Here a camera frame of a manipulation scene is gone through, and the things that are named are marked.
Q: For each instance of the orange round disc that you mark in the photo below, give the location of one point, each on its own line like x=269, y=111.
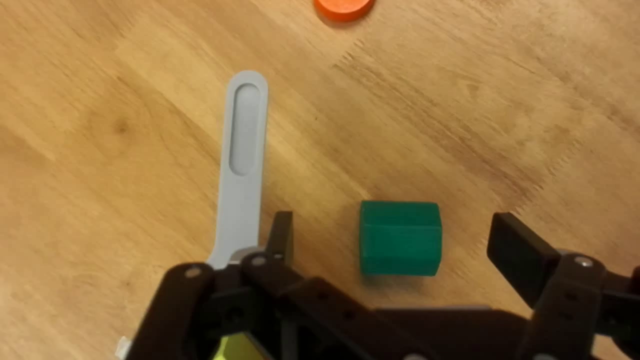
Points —
x=342, y=10

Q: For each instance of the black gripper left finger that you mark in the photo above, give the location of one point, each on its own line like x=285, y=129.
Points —
x=281, y=237

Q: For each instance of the grey measuring cup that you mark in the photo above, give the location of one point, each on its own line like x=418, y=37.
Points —
x=240, y=167

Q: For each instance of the yellow cube block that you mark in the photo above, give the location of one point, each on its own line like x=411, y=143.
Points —
x=238, y=346

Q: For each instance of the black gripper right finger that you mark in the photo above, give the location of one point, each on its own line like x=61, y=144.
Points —
x=525, y=258

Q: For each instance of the green block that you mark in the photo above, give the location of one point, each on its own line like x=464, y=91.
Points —
x=401, y=239

